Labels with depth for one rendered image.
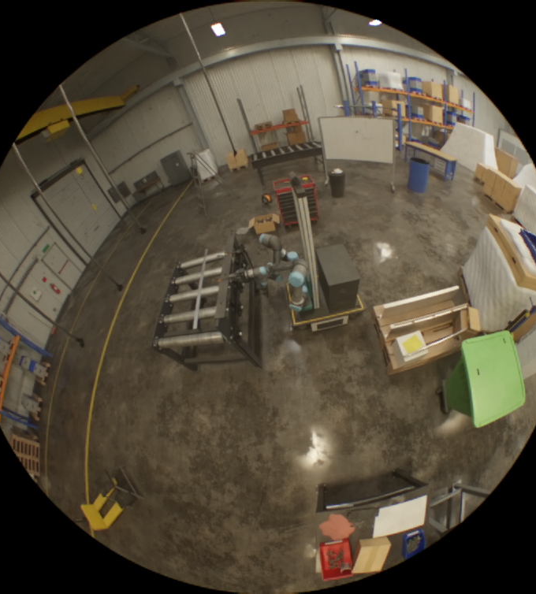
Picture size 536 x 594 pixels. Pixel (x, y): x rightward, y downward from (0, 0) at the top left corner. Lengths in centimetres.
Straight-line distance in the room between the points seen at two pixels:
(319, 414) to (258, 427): 71
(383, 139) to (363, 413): 552
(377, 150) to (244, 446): 632
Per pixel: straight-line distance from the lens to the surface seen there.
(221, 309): 166
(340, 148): 574
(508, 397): 234
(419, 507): 202
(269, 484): 256
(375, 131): 562
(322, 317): 238
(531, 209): 789
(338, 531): 187
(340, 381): 244
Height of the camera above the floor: 239
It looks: 51 degrees down
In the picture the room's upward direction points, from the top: 23 degrees counter-clockwise
